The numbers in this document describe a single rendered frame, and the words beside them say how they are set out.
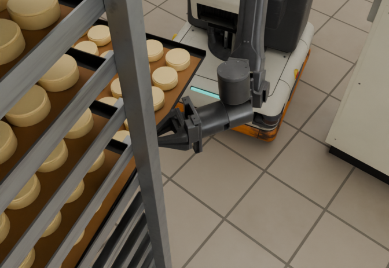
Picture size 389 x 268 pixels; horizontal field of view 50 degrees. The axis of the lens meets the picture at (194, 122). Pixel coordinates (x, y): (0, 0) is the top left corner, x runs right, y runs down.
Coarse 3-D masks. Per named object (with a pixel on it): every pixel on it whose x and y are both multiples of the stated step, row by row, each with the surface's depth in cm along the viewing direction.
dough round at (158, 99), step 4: (152, 88) 80; (156, 88) 80; (152, 92) 79; (156, 92) 79; (160, 92) 79; (156, 96) 79; (160, 96) 79; (156, 100) 78; (160, 100) 78; (164, 100) 80; (156, 104) 78; (160, 104) 78; (156, 108) 79; (160, 108) 79
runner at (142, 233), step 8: (144, 216) 88; (136, 224) 87; (144, 224) 87; (136, 232) 86; (144, 232) 85; (128, 240) 85; (136, 240) 82; (128, 248) 84; (136, 248) 83; (120, 256) 83; (128, 256) 80; (120, 264) 82; (128, 264) 82
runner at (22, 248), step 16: (112, 128) 56; (96, 144) 53; (80, 160) 51; (80, 176) 52; (64, 192) 50; (48, 208) 47; (32, 224) 46; (48, 224) 49; (32, 240) 47; (16, 256) 45
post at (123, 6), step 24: (120, 0) 43; (120, 24) 45; (144, 24) 48; (120, 48) 48; (144, 48) 50; (120, 72) 52; (144, 72) 52; (144, 96) 55; (144, 120) 58; (144, 144) 62; (144, 168) 68; (144, 192) 74; (168, 240) 94; (168, 264) 102
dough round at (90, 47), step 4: (80, 44) 88; (84, 44) 88; (88, 44) 88; (92, 44) 88; (76, 48) 87; (80, 48) 87; (84, 48) 87; (88, 48) 87; (92, 48) 87; (96, 48) 87; (88, 52) 86; (92, 52) 86; (96, 52) 87
